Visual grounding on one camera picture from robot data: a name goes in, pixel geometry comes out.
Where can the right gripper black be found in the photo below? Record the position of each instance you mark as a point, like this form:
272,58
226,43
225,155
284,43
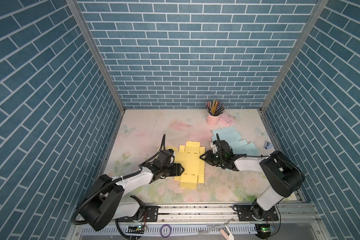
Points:
207,158

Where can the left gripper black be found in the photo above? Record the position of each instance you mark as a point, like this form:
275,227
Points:
176,169

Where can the yellow paper box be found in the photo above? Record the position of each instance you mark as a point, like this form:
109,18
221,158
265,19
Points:
188,156

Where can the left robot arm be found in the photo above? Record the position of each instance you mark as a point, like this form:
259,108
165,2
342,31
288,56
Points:
104,202

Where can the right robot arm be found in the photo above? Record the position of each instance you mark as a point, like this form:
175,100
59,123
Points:
283,176

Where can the light blue flat paper box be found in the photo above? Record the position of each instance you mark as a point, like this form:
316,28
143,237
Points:
235,141

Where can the pink flat paper box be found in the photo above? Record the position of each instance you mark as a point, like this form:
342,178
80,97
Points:
226,119

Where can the pink metal pencil cup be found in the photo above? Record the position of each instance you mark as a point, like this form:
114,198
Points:
212,120

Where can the coloured pencils bundle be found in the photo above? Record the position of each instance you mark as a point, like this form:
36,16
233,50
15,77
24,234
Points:
215,107

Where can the white pink clip tool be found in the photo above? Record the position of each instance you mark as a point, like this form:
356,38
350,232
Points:
226,233

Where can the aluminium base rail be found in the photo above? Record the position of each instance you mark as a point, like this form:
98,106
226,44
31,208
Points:
202,221

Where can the aluminium corner post right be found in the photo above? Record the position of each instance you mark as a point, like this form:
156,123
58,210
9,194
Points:
305,32

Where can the aluminium corner post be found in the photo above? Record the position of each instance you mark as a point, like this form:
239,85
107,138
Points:
80,20
305,32

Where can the aluminium corner post left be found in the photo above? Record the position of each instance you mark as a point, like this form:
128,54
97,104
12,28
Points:
80,20

